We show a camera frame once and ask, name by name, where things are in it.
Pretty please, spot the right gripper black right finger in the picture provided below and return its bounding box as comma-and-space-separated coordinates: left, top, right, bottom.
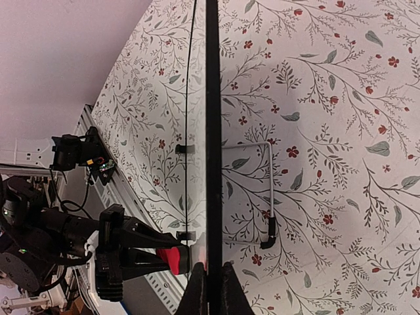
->
220, 262, 254, 315

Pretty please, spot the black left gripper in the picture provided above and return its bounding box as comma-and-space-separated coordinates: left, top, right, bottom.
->
94, 203, 182, 301

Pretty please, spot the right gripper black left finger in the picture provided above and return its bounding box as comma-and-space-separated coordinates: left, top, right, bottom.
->
175, 262, 207, 315

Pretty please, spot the red whiteboard eraser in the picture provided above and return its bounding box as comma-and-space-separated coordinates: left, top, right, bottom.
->
156, 245, 190, 275

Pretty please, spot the white whiteboard black frame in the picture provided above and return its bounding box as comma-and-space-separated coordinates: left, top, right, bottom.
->
184, 0, 224, 273

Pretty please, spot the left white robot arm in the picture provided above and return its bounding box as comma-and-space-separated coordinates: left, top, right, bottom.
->
1, 176, 190, 302

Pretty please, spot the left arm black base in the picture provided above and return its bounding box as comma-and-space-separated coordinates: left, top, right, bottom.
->
50, 126, 116, 186

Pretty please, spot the black whiteboard stand foot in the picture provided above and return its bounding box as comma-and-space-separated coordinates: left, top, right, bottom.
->
175, 144, 196, 155

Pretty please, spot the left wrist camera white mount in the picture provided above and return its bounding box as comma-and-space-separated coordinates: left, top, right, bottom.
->
85, 241, 100, 312

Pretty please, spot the aluminium front rail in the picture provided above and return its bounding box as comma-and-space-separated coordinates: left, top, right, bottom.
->
73, 104, 188, 306

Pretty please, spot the metal wire whiteboard stand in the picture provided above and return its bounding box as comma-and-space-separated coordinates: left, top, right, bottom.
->
221, 140, 277, 250

